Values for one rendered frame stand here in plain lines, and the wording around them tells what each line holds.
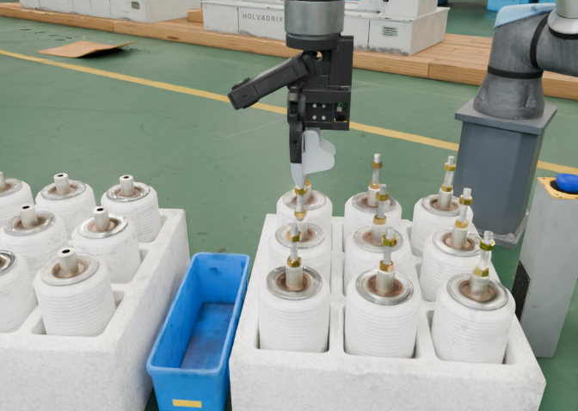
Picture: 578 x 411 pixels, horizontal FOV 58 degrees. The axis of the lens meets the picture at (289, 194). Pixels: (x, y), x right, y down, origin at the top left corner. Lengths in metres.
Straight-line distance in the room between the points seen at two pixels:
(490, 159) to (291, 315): 0.73
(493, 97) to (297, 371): 0.78
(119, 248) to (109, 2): 3.57
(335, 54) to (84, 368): 0.52
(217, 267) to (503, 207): 0.68
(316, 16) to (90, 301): 0.47
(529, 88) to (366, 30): 1.81
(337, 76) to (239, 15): 2.77
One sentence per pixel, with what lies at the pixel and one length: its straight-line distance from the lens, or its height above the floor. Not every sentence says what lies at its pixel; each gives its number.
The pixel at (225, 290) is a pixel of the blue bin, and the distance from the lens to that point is 1.04.
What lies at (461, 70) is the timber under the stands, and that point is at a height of 0.06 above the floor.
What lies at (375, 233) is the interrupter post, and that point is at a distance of 0.78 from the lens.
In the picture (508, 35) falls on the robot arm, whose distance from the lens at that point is 1.22.
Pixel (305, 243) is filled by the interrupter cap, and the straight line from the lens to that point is 0.77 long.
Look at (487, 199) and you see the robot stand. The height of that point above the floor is 0.11.
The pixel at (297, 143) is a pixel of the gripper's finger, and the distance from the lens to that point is 0.68.
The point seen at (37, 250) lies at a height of 0.23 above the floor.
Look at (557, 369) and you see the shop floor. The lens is 1.04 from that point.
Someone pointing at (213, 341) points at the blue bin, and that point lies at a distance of 0.98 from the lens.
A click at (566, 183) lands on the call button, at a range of 0.88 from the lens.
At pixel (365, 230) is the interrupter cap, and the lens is 0.81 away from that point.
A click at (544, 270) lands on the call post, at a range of 0.93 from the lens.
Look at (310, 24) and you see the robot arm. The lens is 0.65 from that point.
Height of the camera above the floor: 0.66
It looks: 27 degrees down
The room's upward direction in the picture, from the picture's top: straight up
